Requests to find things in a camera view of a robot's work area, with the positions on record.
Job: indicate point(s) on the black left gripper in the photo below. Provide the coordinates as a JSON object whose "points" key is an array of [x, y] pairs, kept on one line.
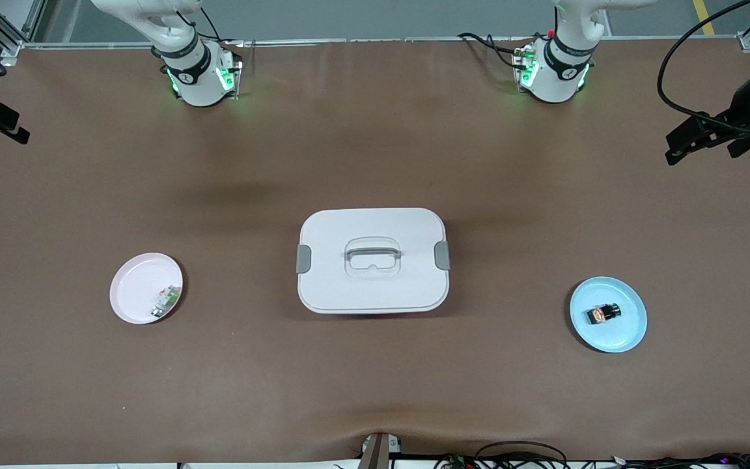
{"points": [[741, 112]]}

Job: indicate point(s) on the black orange switch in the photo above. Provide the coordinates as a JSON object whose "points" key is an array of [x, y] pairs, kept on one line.
{"points": [[604, 314]]}

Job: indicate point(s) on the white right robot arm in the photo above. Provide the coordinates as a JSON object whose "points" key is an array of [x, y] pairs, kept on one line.
{"points": [[196, 81]]}

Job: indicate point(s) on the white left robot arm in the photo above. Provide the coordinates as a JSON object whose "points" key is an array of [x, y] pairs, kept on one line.
{"points": [[554, 71]]}

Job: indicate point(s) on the blue round plate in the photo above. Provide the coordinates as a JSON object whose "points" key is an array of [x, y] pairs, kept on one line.
{"points": [[616, 332]]}

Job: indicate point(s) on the pink round plate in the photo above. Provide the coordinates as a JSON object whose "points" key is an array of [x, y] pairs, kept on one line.
{"points": [[137, 290]]}

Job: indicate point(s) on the white lidded storage box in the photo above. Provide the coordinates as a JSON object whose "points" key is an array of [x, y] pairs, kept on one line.
{"points": [[373, 286]]}

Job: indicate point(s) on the brown table mat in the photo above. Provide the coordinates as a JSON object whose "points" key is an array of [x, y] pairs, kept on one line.
{"points": [[375, 378]]}

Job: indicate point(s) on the green white switch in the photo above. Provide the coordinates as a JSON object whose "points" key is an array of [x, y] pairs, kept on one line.
{"points": [[165, 301]]}

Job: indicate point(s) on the silver table edge rail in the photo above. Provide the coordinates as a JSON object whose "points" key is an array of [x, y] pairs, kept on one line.
{"points": [[349, 41]]}

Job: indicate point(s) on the brown metal table bracket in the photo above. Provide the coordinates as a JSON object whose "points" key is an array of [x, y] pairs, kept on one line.
{"points": [[378, 453]]}

